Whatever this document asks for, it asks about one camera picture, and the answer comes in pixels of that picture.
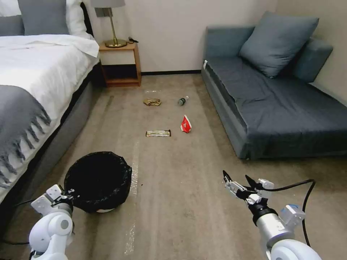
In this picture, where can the brass table lamp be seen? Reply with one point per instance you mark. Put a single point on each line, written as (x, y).
(116, 43)

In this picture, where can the blue-grey sofa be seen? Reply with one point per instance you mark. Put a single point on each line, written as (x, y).
(271, 108)

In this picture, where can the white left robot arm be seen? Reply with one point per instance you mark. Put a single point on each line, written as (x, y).
(51, 224)

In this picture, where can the trash bin with black liner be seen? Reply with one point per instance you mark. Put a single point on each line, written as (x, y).
(97, 176)

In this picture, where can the wooden nightstand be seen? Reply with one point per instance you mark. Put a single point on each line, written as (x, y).
(119, 58)

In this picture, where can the grey fringed throw blanket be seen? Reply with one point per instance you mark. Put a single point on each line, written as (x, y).
(16, 116)

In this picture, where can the crumpled brown wrapper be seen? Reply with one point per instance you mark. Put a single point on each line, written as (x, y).
(152, 102)

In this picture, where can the white pillow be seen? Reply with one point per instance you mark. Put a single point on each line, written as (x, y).
(77, 16)
(8, 6)

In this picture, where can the black headboard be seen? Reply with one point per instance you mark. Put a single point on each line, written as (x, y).
(89, 24)

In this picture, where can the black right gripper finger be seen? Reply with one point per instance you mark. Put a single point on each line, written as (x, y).
(235, 187)
(264, 184)

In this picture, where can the grey bed base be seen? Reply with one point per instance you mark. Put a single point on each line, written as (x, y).
(67, 127)

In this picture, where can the white sofa tag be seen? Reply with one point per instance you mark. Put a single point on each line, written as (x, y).
(205, 65)

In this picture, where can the blue-grey bolster cushion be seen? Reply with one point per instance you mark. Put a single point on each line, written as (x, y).
(314, 59)

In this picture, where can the red paper carton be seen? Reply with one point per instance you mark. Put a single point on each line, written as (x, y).
(186, 124)

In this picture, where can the small grey pillow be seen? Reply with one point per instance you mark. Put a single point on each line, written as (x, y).
(10, 25)

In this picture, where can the white bed duvet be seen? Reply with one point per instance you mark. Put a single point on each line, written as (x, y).
(40, 67)

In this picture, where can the large grey pillow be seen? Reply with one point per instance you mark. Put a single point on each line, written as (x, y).
(43, 16)

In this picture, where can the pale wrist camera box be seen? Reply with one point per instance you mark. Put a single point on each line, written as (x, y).
(54, 192)
(253, 199)

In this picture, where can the small plastic bottle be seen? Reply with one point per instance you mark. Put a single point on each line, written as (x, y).
(182, 101)

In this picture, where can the chocolate bar wrapper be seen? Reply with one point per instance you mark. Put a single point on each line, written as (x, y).
(158, 133)

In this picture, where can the blue-grey square cushion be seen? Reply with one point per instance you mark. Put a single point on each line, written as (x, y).
(276, 46)

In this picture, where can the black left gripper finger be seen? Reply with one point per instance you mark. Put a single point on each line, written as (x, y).
(72, 192)

